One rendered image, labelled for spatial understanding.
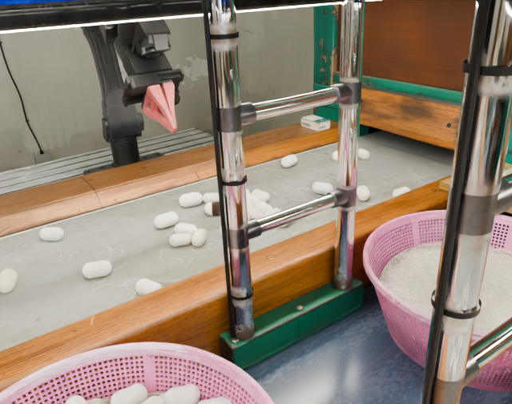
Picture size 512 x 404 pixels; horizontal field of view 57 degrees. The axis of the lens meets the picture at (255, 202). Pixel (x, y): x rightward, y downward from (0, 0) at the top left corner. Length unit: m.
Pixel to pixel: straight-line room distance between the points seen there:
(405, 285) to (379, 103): 0.48
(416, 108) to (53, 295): 0.68
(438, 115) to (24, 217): 0.71
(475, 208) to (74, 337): 0.38
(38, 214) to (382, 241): 0.52
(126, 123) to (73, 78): 1.68
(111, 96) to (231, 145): 0.72
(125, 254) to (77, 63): 2.17
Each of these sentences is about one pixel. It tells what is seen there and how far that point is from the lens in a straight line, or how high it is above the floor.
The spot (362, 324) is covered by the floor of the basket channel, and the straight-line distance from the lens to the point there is 0.63.
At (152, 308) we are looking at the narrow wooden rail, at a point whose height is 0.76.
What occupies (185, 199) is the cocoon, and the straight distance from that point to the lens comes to 0.77.
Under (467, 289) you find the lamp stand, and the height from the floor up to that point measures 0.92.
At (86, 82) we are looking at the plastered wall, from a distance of 2.80.
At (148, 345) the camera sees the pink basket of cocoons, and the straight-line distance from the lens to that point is 0.47.
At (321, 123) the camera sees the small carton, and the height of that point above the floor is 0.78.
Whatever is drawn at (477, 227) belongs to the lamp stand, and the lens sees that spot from 0.26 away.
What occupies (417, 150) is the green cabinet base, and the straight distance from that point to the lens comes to 1.03.
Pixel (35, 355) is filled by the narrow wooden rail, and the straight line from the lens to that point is 0.50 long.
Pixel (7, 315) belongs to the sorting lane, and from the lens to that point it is 0.62.
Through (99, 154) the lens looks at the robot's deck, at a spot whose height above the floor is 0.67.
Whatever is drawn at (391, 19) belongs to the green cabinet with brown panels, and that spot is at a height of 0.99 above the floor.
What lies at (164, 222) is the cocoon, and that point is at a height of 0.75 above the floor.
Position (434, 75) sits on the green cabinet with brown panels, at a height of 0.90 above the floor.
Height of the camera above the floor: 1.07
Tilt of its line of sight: 25 degrees down
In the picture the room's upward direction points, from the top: 3 degrees counter-clockwise
